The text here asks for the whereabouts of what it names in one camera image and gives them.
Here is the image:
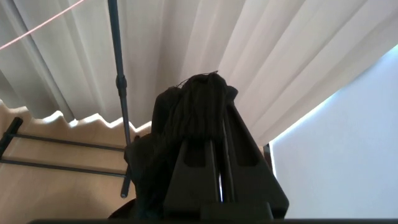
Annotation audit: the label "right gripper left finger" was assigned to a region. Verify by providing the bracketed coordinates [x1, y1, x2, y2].
[163, 139, 223, 219]

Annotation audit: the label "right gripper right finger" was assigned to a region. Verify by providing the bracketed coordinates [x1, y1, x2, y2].
[221, 101, 290, 219]

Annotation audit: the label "black shorts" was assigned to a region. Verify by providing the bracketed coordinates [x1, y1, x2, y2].
[108, 70, 239, 219]

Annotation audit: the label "black clothes rack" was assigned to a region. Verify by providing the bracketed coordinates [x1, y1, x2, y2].
[0, 0, 141, 199]

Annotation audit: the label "pink clothes hanger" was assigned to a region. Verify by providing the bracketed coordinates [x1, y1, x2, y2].
[0, 0, 85, 51]

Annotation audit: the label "beige curtain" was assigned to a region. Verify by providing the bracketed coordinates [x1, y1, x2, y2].
[0, 0, 398, 147]

